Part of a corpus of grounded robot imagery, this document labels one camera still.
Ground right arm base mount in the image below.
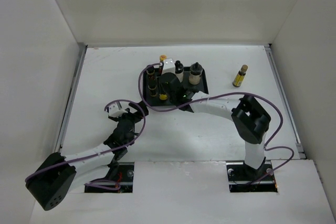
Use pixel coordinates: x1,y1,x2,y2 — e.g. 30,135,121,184
226,161,278,193

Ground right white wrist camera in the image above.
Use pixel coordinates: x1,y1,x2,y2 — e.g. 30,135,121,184
161,58,175,75

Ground black rectangular tray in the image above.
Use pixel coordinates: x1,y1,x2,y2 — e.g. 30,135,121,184
138,67,208,108

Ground clear grinder jar black lid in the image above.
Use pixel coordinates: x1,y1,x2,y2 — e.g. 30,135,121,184
188,62,203,85

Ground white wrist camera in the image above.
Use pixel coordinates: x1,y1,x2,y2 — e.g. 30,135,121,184
106,103,127,118
161,58,175,75

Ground white shaker black cap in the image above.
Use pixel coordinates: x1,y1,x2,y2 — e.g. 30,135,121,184
175,60,184,82

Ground right aluminium table rail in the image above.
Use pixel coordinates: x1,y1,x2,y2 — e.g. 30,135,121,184
264,44,307,159

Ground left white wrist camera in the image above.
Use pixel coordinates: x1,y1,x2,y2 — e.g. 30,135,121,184
106,103,127,118

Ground yellow sauce bottle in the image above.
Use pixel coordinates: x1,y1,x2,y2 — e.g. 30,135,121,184
232,65,248,87
159,92,167,101

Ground left aluminium table rail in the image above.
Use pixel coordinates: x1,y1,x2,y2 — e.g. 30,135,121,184
51,42,88,153

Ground red chili sauce bottle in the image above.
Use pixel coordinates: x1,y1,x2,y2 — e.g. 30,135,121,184
158,55,167,75

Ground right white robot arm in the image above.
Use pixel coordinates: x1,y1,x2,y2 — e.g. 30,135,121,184
159,73,271,180

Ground aluminium table rail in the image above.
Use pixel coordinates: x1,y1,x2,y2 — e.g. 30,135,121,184
264,44,307,159
51,42,88,153

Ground black-capped spice jar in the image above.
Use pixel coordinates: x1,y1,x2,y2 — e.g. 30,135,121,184
148,80,158,97
146,65,155,81

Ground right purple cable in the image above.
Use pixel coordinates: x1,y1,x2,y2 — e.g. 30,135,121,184
136,62,295,183

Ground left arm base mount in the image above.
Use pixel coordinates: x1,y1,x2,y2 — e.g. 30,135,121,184
84,162,135,194

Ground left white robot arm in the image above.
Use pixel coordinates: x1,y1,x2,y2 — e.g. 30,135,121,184
25,100,149,211

